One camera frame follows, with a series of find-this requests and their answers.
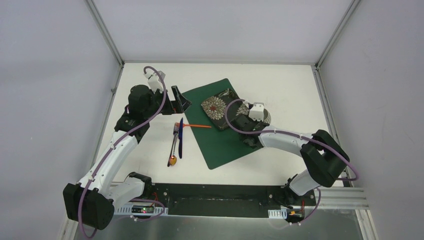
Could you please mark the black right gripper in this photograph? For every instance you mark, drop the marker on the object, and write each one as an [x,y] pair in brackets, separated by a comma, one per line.
[250,119]

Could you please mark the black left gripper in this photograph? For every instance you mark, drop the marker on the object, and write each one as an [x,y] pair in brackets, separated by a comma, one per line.
[170,102]

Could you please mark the orange plastic fork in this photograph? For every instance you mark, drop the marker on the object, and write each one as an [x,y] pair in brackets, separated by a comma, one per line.
[193,125]

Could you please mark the purple metallic fork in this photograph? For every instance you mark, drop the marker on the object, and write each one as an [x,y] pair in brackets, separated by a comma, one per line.
[175,130]

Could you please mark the blue plastic knife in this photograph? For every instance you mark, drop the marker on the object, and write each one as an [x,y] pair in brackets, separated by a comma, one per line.
[180,138]

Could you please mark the black floral square plate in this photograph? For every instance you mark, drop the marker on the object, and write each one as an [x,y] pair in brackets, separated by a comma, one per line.
[215,106]

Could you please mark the grey ribbed mug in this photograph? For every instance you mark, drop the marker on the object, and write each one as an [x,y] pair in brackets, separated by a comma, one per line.
[267,117]

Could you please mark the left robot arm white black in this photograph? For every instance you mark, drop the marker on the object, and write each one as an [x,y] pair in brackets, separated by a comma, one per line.
[92,201]

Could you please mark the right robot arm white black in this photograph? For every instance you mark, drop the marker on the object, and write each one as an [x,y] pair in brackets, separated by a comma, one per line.
[323,157]

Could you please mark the green placemat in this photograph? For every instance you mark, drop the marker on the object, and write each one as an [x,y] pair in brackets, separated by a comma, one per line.
[218,147]

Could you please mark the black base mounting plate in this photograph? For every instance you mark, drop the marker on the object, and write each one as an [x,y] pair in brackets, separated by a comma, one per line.
[239,201]

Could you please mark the right electronics board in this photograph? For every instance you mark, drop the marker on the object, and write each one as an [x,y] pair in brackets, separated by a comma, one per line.
[295,214]

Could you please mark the electronics board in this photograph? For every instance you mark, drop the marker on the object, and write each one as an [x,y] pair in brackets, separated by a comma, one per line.
[295,214]
[142,209]

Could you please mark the left electronics board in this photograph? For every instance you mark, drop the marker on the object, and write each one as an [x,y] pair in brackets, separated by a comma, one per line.
[142,209]

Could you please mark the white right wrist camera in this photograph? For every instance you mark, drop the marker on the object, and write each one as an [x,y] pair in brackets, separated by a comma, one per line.
[257,111]

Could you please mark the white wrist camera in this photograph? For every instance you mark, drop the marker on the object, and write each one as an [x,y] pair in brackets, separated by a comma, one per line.
[257,111]
[154,81]

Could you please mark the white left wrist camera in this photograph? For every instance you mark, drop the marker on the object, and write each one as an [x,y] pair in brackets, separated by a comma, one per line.
[154,81]

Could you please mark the aluminium frame rail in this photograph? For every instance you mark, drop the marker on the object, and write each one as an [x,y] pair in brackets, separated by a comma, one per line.
[347,197]

